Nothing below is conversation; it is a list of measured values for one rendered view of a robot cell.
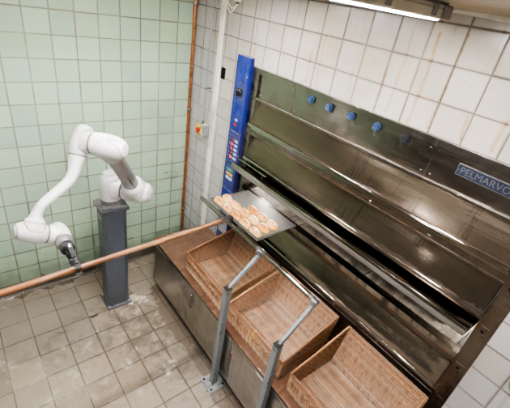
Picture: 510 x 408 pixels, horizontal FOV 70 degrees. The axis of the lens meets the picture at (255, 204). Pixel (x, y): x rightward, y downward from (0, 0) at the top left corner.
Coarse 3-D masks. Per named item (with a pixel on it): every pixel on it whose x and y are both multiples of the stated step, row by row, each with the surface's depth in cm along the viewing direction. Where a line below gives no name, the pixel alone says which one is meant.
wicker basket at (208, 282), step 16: (224, 240) 300; (240, 240) 298; (192, 256) 286; (208, 256) 297; (224, 256) 306; (240, 256) 298; (192, 272) 280; (208, 272) 286; (224, 272) 289; (256, 272) 283; (272, 272) 267; (208, 288) 263; (240, 288) 252
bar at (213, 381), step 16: (256, 256) 226; (240, 272) 225; (224, 288) 222; (304, 288) 200; (224, 304) 227; (224, 320) 235; (288, 336) 194; (272, 352) 195; (272, 368) 199; (208, 384) 268; (224, 384) 270
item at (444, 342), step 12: (252, 192) 287; (300, 228) 252; (312, 240) 241; (324, 252) 233; (336, 264) 227; (348, 264) 225; (360, 276) 216; (372, 288) 209; (384, 300) 204; (396, 300) 203; (396, 312) 199; (408, 312) 196; (420, 324) 190; (432, 336) 185; (444, 336) 185; (444, 348) 181; (456, 348) 179
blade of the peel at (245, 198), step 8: (240, 192) 282; (248, 192) 284; (240, 200) 272; (248, 200) 274; (256, 200) 275; (264, 208) 267; (272, 208) 268; (272, 216) 259; (280, 216) 260; (240, 224) 242; (280, 224) 252; (288, 224) 253; (248, 232) 237; (272, 232) 242; (256, 240) 232
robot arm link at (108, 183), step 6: (102, 174) 259; (108, 174) 258; (114, 174) 259; (102, 180) 258; (108, 180) 257; (114, 180) 258; (102, 186) 259; (108, 186) 258; (114, 186) 258; (102, 192) 261; (108, 192) 260; (114, 192) 260; (102, 198) 265; (108, 198) 264; (114, 198) 264; (120, 198) 265
